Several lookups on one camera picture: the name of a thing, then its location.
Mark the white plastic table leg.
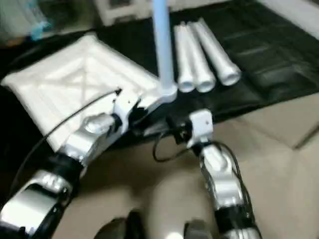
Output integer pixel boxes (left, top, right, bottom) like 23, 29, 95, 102
194, 18, 242, 87
151, 0, 178, 104
181, 22, 216, 94
173, 23, 196, 94

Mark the light blue hanger hook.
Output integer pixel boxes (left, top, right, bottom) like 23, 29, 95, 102
27, 0, 53, 41

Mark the black left robot foot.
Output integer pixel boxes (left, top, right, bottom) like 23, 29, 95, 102
94, 211, 146, 239

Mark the black robot foot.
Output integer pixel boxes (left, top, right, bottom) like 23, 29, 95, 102
94, 211, 146, 239
184, 219, 216, 239

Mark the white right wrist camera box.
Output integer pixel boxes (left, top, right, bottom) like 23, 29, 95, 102
188, 109, 214, 149

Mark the black work mat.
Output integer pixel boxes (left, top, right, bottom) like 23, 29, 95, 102
0, 0, 319, 155

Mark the white plastic table top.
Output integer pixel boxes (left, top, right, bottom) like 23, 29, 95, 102
1, 32, 178, 153

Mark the black right robot foot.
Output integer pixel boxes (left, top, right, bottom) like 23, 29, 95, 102
184, 219, 216, 239

